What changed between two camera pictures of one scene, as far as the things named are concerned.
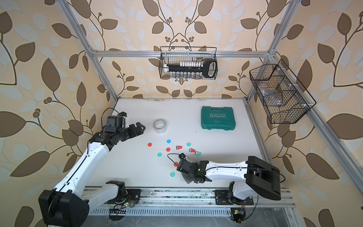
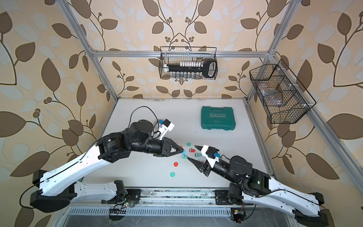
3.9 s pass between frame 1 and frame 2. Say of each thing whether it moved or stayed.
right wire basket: stayed
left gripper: moved
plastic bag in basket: stayed
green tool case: stayed
